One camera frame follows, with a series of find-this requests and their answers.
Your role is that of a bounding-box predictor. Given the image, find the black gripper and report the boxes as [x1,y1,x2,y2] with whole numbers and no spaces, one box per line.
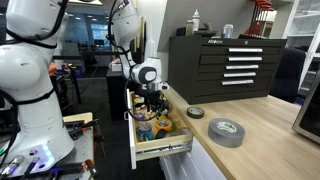
[141,89,166,116]

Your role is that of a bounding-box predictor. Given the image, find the orange masking tape roll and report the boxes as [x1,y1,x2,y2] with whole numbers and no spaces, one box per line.
[155,118,174,132]

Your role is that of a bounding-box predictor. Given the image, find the cream tape roll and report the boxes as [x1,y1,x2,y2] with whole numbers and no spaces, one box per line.
[133,96,145,106]

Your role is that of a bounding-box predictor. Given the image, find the blue striped tape roll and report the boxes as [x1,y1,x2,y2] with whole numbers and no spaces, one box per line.
[135,122,153,136]

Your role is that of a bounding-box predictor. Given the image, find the black tape roll white core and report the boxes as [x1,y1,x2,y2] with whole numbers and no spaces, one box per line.
[154,129,171,140]

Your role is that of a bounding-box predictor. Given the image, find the green tape roll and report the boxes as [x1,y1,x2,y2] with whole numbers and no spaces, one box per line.
[169,122,182,134]

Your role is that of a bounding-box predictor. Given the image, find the teal tape roll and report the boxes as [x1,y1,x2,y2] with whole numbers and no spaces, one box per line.
[143,132,155,142]

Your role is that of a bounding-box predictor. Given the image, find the small black tape roll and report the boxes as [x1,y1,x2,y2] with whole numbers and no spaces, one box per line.
[186,106,205,120]

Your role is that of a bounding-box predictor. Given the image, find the wooden drawer with white front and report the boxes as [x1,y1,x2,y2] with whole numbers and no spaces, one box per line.
[125,88,194,170]

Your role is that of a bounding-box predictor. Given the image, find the clear tape roll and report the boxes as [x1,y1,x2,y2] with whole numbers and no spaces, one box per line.
[178,127,193,136]

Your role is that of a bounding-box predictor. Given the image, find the white drawer cabinet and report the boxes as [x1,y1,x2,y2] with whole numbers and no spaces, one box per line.
[159,138,228,180]

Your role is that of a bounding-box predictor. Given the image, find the black low cabinet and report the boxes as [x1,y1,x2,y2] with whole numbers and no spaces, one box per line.
[105,68,129,121]

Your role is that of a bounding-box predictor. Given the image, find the black metal tool chest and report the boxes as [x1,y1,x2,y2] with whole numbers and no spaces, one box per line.
[168,34,288,105]

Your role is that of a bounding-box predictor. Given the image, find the black and red bar clamp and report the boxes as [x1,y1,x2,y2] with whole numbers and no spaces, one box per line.
[93,126,107,158]

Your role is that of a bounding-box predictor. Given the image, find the black clamp with orange trigger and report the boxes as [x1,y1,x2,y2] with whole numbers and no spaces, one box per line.
[83,158,99,178]

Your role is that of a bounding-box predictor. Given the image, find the dark bowl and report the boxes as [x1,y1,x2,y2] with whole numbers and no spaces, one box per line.
[194,22,218,38]

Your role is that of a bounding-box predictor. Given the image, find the metal can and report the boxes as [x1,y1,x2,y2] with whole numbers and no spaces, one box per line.
[222,23,234,39]

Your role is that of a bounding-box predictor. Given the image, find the black chair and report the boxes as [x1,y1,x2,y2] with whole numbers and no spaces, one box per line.
[269,47,306,104]

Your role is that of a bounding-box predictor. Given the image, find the red clamps rack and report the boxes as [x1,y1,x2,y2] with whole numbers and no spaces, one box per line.
[244,0,275,38]

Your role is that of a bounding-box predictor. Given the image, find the white glass door cabinet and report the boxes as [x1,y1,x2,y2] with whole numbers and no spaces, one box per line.
[283,0,320,91]

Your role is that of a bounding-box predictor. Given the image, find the grey duct tape roll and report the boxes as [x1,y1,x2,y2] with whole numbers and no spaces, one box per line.
[207,117,246,149]

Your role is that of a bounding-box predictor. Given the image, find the silver drawer handle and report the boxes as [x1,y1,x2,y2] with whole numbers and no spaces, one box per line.
[223,72,257,78]
[228,56,263,62]
[228,47,264,53]
[225,64,260,70]
[221,79,255,86]

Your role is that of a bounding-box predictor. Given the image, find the silver cable plug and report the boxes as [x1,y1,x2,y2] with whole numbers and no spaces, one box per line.
[0,154,26,178]
[21,156,43,178]

